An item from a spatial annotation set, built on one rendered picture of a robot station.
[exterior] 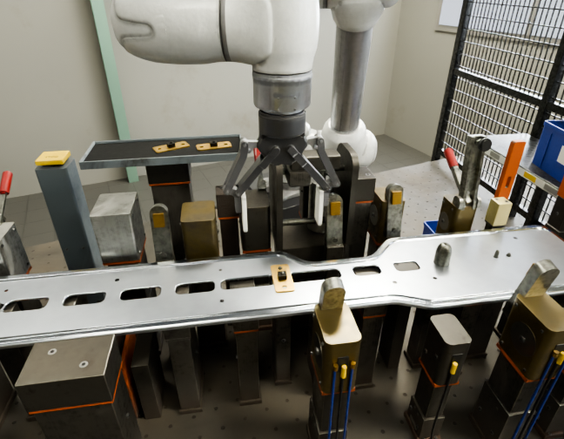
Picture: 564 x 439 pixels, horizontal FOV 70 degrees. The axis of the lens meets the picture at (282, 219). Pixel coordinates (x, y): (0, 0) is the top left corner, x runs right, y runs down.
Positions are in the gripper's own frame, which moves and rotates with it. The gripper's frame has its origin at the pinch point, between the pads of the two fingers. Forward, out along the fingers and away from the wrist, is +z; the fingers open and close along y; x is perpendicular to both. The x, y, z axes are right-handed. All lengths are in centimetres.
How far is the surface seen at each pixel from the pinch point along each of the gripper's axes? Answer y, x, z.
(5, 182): -59, 29, 2
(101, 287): -35.0, 2.7, 13.8
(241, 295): -8.3, -3.8, 13.7
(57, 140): -138, 270, 73
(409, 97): 184, 329, 65
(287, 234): 4.8, 20.9, 17.1
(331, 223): 13.2, 12.5, 9.6
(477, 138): 46.7, 16.2, -7.1
